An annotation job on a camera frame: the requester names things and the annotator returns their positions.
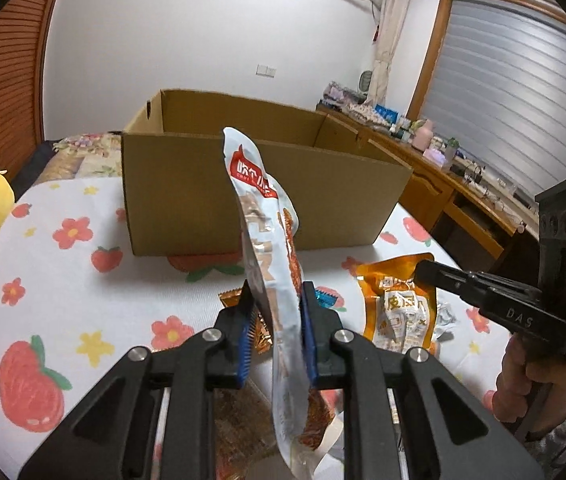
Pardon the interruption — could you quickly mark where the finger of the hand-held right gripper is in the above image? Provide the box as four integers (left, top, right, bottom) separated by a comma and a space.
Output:
413, 259, 546, 312

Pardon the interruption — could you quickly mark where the blue candy wrapper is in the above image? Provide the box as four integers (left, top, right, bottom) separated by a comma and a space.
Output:
313, 287, 340, 312

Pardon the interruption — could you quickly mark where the power strip with cables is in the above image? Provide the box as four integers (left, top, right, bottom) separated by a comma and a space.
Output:
456, 160, 539, 213

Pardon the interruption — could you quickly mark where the strawberry flower printed blanket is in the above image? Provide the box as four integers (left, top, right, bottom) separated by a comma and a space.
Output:
0, 178, 514, 480

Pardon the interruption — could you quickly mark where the pile of desk clutter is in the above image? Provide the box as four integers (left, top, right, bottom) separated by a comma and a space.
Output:
320, 80, 414, 134

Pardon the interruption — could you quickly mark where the wooden window frame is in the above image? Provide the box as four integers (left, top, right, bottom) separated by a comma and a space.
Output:
405, 0, 566, 201

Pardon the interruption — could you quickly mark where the pink bottle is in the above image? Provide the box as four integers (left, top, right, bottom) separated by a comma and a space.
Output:
411, 119, 437, 152

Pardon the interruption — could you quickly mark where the floral patterned quilt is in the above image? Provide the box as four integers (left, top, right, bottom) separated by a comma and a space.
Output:
38, 132, 126, 186

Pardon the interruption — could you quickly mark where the wooden louvered wardrobe door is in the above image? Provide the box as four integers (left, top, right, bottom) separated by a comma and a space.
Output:
0, 0, 71, 181

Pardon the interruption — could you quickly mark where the white snack packet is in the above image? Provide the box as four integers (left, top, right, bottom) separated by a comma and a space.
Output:
222, 126, 345, 475

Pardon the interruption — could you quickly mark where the grey window blind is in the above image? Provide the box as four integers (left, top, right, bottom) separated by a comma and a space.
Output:
420, 0, 566, 196

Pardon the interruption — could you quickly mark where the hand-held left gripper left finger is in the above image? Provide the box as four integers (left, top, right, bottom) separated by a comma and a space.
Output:
17, 280, 259, 480

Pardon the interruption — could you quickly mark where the brown snack packet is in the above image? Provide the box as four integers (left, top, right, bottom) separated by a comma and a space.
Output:
213, 385, 280, 480

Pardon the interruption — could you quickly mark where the person's right hand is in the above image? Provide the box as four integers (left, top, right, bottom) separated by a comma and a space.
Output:
494, 332, 566, 437

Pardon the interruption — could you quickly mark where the small orange snack packet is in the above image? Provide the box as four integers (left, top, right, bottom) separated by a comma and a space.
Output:
218, 287, 275, 357

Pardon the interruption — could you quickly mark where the cardboard box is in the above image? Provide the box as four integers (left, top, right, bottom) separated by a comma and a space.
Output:
121, 88, 413, 257

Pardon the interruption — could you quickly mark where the dark cloth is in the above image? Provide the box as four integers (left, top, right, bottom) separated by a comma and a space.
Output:
10, 141, 60, 198

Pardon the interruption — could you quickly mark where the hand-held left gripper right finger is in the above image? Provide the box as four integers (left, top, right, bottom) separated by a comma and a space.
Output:
299, 281, 546, 480

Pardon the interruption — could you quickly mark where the wooden desk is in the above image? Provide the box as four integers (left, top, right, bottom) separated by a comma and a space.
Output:
315, 102, 539, 271

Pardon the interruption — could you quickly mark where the cream curtain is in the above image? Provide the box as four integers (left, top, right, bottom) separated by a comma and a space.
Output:
365, 0, 411, 107

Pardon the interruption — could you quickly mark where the large orange snack packet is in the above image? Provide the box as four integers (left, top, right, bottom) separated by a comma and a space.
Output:
355, 254, 456, 357

